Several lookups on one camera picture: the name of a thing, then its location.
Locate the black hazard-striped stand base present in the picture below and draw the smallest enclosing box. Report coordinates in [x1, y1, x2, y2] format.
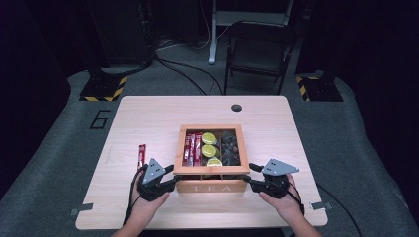
[79, 70, 129, 103]
[294, 72, 344, 103]

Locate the person's left hand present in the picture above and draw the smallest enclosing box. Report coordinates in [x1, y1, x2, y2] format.
[129, 173, 171, 228]

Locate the black floor cable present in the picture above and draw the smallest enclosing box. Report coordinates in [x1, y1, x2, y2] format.
[156, 58, 208, 97]
[154, 56, 225, 97]

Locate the person's right hand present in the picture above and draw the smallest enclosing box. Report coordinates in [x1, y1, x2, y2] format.
[258, 173, 305, 225]

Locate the pile of dark tea packets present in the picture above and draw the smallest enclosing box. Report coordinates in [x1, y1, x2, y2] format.
[220, 130, 241, 167]

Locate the red tea sachet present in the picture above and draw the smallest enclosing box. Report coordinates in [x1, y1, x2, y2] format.
[188, 132, 197, 167]
[182, 132, 192, 167]
[193, 131, 204, 167]
[137, 143, 147, 171]

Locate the black folding chair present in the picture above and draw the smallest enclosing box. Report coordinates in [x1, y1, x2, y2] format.
[223, 20, 297, 96]

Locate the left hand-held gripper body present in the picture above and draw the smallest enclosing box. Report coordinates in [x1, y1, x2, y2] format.
[135, 157, 176, 202]

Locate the dark curtain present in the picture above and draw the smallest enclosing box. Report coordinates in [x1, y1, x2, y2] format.
[0, 0, 100, 202]
[295, 0, 419, 228]

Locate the grey tape piece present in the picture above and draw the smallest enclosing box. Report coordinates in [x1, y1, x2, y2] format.
[69, 202, 95, 217]
[309, 200, 333, 211]

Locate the wooden tea box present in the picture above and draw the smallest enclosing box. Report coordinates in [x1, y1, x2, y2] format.
[173, 123, 251, 194]

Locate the white metal stand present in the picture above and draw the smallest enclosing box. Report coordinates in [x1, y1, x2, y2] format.
[208, 0, 294, 65]

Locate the black equipment cabinet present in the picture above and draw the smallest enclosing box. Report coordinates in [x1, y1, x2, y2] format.
[84, 0, 156, 67]

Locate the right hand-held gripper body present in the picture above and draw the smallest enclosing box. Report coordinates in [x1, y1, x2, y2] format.
[251, 158, 300, 199]

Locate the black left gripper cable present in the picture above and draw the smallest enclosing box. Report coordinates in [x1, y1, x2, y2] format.
[122, 163, 148, 227]

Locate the white cable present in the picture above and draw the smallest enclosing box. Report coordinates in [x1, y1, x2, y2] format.
[197, 0, 230, 51]

